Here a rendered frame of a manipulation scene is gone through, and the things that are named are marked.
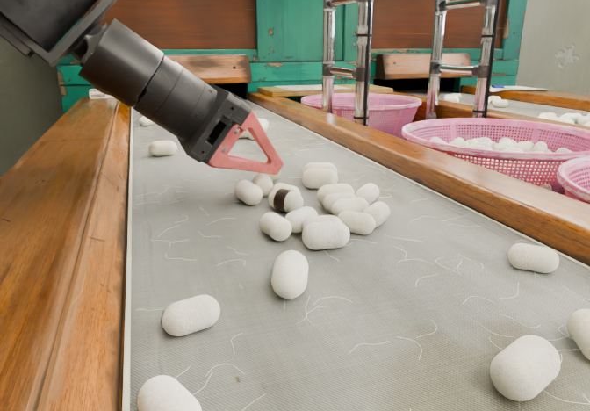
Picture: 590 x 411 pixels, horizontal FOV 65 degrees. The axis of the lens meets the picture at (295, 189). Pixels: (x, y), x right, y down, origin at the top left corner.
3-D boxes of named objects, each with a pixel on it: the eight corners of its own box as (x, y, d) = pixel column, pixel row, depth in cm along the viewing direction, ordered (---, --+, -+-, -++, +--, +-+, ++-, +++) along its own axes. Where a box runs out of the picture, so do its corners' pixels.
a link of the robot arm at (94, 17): (-23, 17, 34) (59, -64, 36) (1, 34, 45) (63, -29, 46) (112, 126, 40) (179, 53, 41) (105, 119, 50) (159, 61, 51)
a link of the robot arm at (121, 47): (64, 65, 36) (104, 4, 37) (66, 69, 42) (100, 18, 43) (144, 115, 39) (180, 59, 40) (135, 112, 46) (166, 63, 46)
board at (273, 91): (272, 97, 113) (271, 91, 112) (257, 91, 126) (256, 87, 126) (393, 92, 123) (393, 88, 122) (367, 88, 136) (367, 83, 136)
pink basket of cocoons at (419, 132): (545, 252, 50) (560, 165, 47) (360, 193, 69) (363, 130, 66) (629, 201, 66) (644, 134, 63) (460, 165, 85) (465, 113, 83)
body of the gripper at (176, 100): (223, 92, 49) (161, 48, 46) (248, 104, 40) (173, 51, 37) (189, 142, 50) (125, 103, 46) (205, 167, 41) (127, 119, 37)
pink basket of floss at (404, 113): (397, 159, 90) (400, 109, 87) (278, 145, 103) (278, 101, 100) (431, 136, 112) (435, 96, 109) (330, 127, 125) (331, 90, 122)
